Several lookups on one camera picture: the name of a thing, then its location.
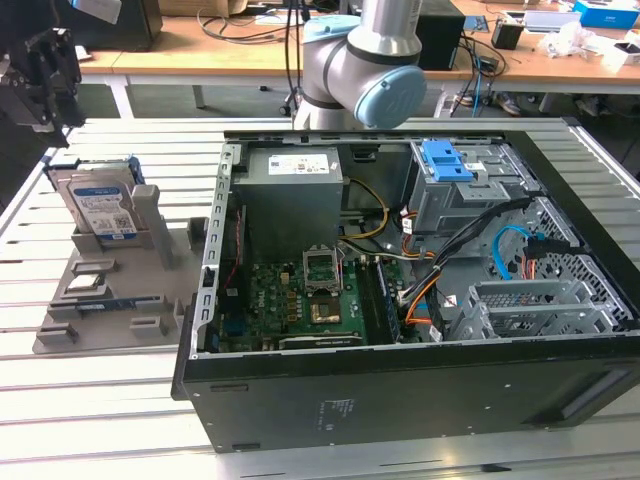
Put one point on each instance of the metal disk bay cage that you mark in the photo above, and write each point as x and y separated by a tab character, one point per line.
450	205

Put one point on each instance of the grey power supply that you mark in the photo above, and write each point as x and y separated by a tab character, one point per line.
285	210

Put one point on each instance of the crumpled white paper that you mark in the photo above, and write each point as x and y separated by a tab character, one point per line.
86	54

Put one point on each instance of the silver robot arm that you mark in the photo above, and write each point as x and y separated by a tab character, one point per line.
340	60

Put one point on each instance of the black PC case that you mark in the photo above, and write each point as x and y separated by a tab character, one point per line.
400	400

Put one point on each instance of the clear plastic bag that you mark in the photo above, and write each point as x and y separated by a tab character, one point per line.
570	40

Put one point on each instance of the flat silver box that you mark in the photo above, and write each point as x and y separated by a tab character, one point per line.
550	20

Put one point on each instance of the white power strip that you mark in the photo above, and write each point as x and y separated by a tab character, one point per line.
445	105

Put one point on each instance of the blue cardboard box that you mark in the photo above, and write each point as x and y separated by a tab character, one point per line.
605	15

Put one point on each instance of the large black computer box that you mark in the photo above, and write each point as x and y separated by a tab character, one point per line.
135	30

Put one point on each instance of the grey parts rack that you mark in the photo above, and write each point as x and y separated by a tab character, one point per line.
135	270

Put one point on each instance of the black RAM slot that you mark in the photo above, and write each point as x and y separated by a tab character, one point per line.
369	300

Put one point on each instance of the black graphics card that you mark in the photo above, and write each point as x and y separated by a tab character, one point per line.
320	341

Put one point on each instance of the small black box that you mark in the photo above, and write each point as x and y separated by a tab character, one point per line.
440	40

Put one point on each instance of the hard disk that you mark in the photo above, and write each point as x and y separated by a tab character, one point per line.
97	200

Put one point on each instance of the blue plastic bay latch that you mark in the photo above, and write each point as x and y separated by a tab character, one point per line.
442	160

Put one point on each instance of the wooden desk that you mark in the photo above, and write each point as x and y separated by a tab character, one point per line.
150	55

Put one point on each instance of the green motherboard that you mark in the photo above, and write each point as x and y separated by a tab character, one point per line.
270	300

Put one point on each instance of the white box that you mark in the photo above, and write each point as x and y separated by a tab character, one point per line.
622	52

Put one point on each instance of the silver CPU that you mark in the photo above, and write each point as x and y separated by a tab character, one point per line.
85	284

